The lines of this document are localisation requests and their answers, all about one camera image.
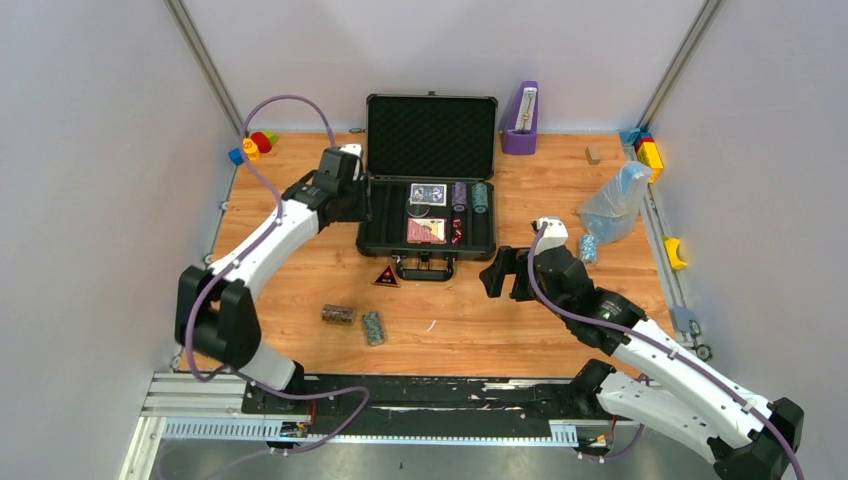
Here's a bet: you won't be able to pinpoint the clear round dealer button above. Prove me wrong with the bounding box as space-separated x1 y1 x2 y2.
406 203 430 218

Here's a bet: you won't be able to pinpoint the red playing card deck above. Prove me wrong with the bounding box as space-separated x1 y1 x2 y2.
406 218 447 244

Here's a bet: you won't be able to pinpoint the purple poker chip stack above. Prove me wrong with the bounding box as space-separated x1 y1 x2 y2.
451 182 467 213

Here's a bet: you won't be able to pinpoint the black poker set case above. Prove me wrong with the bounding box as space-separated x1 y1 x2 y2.
355 94 498 282

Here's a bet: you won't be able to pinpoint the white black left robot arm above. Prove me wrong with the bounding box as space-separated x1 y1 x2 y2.
174 144 370 413

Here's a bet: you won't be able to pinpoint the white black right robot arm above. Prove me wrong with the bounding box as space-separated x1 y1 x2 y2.
480 246 804 479

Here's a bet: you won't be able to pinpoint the red dice in case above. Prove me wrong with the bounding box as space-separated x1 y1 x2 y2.
451 218 464 245

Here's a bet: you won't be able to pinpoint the light blue poker chip stack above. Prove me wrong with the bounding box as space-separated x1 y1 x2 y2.
578 234 598 265

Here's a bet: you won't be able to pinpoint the blue playing card deck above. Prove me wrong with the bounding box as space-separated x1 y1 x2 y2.
409 183 448 207

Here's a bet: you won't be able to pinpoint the colourful round toy blocks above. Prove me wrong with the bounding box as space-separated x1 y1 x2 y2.
228 130 278 166

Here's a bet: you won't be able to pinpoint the black triangular all-in button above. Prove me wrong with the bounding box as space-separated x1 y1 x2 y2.
372 265 400 288

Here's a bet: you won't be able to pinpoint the clear plastic bag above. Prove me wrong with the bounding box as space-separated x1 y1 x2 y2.
577 161 653 244

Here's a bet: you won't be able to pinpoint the purple metronome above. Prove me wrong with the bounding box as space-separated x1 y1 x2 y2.
501 80 539 156

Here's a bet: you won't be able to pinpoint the small wooden block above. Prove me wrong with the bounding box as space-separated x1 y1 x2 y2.
585 145 602 165

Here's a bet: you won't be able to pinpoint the brown poker chip stack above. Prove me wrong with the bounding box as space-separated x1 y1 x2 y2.
321 304 357 325

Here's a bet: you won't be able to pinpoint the dark green poker chip stack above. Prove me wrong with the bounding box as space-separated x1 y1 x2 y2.
362 311 386 346

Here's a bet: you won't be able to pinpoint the yellow curved toy piece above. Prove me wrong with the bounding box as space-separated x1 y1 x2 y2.
663 237 688 271

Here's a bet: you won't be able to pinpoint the colourful toy brick stack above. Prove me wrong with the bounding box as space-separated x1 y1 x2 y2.
618 128 664 183

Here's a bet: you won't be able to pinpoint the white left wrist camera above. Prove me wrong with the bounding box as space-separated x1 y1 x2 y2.
340 143 364 181

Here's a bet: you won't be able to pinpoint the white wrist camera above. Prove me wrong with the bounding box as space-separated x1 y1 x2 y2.
532 216 569 256
340 143 364 181

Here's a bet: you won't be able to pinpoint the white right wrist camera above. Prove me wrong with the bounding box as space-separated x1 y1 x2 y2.
532 216 569 256

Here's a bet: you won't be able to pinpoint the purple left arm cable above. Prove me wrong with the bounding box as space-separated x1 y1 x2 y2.
152 93 372 480

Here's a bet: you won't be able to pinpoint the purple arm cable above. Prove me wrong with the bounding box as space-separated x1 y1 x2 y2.
152 93 372 480
526 221 806 480

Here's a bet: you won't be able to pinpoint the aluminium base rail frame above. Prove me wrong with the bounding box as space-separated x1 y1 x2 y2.
119 372 763 480

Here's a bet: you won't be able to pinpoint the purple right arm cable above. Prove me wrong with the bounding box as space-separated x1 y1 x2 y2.
526 221 806 480

